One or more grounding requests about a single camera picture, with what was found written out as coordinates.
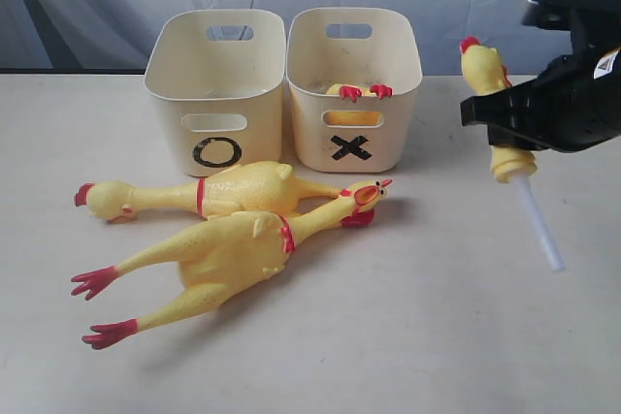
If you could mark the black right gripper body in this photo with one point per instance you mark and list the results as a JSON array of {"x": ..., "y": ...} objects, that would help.
[{"x": 574, "y": 103}]

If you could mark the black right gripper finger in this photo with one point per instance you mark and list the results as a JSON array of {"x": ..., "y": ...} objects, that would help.
[
  {"x": 519, "y": 137},
  {"x": 501, "y": 108}
]

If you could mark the detached chicken head with tube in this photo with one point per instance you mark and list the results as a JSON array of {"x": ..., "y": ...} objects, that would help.
[{"x": 484, "y": 71}]

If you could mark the headless rubber chicken body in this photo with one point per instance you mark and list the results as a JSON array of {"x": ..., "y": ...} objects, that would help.
[{"x": 353, "y": 93}]

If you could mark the rubber chicken front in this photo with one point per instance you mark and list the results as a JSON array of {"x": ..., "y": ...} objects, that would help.
[{"x": 219, "y": 258}]

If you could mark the rubber chicken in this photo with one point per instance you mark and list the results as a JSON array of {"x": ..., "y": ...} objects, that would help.
[
  {"x": 219, "y": 258},
  {"x": 264, "y": 185}
]

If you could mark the cream bin marked X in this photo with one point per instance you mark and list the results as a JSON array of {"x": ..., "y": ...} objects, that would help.
[{"x": 359, "y": 46}]

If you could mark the rubber chicken lying rear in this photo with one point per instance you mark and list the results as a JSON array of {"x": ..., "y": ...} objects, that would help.
[{"x": 264, "y": 185}]

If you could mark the cream bin marked O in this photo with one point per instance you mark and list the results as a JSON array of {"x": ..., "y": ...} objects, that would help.
[{"x": 216, "y": 80}]

